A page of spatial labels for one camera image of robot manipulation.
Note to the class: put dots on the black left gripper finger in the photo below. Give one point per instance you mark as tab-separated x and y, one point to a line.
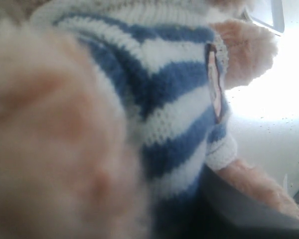
226	213

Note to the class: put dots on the tan teddy bear striped sweater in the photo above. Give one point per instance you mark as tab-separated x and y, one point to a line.
109	110

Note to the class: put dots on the white rectangular plastic tray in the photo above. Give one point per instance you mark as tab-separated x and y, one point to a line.
268	14

